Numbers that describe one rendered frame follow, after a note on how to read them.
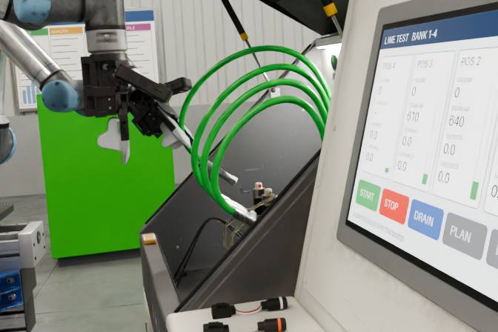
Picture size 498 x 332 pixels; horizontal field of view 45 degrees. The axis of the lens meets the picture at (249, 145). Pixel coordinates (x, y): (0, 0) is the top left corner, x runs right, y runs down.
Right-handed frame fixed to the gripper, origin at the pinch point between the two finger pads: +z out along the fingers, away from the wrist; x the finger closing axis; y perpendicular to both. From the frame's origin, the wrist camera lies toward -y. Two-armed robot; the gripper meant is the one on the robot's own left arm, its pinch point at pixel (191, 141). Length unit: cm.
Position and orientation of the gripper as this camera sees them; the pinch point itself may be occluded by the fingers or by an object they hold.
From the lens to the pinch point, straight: 146.2
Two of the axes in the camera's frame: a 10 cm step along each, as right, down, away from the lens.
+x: -3.6, -0.9, -9.3
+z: 6.3, 7.1, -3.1
